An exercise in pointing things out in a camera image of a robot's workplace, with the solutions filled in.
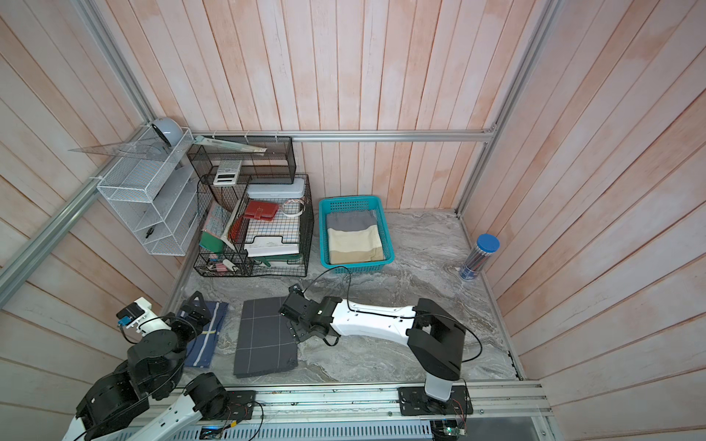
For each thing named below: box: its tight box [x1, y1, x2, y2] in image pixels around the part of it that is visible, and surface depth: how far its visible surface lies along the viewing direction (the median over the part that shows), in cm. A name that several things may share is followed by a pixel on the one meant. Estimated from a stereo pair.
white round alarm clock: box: [150, 116, 183, 147], surface depth 85 cm
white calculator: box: [212, 159, 242, 185], surface depth 100 cm
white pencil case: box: [246, 178, 306, 200], surface depth 97 cm
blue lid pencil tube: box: [458, 233, 501, 282], surface depth 88 cm
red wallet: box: [244, 201, 280, 221], surface depth 93 cm
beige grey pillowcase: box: [326, 209, 385, 265], surface depth 107 cm
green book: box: [198, 230, 225, 253], surface depth 103 cm
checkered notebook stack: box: [245, 203, 301, 243], surface depth 90 cm
